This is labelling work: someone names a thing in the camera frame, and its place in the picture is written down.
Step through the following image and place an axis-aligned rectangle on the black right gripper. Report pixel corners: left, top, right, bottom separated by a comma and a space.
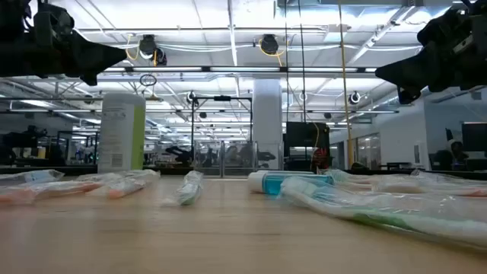
375, 14, 487, 106

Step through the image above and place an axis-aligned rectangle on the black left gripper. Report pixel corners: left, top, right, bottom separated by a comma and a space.
0, 32, 128, 87

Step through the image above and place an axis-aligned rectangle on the small blue mouthwash bottle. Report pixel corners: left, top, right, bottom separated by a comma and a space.
247, 170, 336, 196

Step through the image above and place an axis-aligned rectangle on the white green wipes canister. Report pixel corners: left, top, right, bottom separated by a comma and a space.
97, 92, 147, 175

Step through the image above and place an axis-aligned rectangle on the long ceiling light strip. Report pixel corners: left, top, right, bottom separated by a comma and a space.
97, 65, 377, 74

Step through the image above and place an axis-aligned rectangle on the person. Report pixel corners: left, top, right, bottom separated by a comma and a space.
433, 139, 471, 171

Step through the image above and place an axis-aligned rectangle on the black monitor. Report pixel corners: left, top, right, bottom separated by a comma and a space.
461, 121, 487, 152

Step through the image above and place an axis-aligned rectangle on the distant black equipment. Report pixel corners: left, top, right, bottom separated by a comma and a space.
0, 124, 49, 167

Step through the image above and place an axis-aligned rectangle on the black cabinet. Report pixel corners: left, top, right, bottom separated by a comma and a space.
283, 121, 331, 171

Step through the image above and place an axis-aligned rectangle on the clear acrylic organizer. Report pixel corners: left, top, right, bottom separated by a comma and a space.
193, 139, 285, 179

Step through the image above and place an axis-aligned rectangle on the black cable ring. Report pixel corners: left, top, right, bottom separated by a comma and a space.
138, 73, 158, 88

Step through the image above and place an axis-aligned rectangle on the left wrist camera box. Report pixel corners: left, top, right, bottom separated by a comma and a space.
33, 2, 76, 49

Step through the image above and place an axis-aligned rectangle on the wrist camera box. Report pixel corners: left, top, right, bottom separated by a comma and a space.
450, 0, 487, 53
33, 2, 76, 49

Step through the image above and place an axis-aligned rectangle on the yellow hanging cable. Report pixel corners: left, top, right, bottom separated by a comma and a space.
337, 0, 355, 170

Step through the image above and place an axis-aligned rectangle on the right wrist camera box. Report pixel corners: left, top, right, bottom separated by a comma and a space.
450, 0, 487, 53

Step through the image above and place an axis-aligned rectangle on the black cable with coil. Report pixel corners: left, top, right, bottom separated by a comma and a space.
298, 0, 307, 125

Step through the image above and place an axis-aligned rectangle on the thin black hanging cable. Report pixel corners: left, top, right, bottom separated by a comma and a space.
284, 0, 290, 168

